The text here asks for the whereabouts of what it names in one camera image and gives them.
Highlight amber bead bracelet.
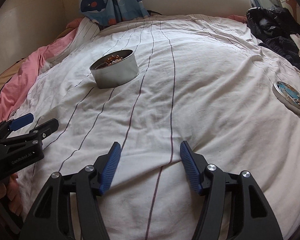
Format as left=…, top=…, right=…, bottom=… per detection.
left=98, top=54, right=125, bottom=68

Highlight person's left hand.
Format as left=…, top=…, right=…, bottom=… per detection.
left=0, top=173, right=23, bottom=216

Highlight pink blanket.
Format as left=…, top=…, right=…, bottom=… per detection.
left=0, top=18, right=83, bottom=122

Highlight brown cloth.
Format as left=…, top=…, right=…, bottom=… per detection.
left=0, top=58, right=26, bottom=92

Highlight round silver metal tin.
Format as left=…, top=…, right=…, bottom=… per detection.
left=90, top=49, right=139, bottom=89

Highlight round tin lid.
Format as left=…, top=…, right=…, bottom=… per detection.
left=272, top=81, right=300, bottom=115

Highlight white striped duvet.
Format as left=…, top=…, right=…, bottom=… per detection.
left=15, top=15, right=300, bottom=239

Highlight whale print curtain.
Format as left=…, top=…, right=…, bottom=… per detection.
left=79, top=0, right=149, bottom=27

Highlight black jacket pile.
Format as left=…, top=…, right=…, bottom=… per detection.
left=246, top=7, right=300, bottom=70

